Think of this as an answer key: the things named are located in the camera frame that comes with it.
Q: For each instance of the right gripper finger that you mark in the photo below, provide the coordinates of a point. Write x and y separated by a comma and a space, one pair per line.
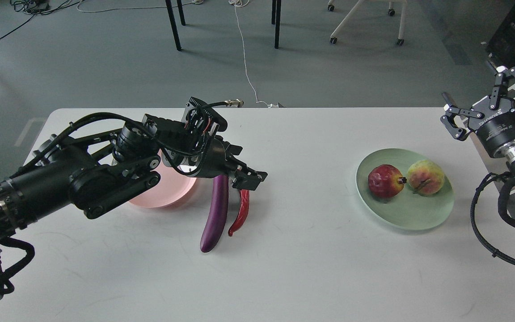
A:
510, 85
460, 122

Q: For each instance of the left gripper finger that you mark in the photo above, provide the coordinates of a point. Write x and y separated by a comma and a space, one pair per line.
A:
245, 178

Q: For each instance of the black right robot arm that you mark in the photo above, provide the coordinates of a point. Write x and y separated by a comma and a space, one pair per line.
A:
506, 198

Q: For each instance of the green-pink apple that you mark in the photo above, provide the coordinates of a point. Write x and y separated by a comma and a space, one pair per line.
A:
425, 177

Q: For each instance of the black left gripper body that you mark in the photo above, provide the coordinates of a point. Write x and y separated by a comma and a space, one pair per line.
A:
219, 158

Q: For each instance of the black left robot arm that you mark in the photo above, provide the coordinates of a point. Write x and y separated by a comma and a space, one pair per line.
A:
104, 160

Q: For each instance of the pink plate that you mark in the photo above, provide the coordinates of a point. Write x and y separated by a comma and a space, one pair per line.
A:
172, 188

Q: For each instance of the red chili pepper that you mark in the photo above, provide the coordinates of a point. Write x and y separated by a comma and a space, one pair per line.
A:
243, 212

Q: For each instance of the purple eggplant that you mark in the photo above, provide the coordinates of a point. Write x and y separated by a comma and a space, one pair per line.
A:
217, 216

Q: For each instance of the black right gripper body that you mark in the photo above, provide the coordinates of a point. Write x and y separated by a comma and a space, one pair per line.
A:
497, 128

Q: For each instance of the red pomegranate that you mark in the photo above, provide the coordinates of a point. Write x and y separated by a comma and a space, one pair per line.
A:
385, 181

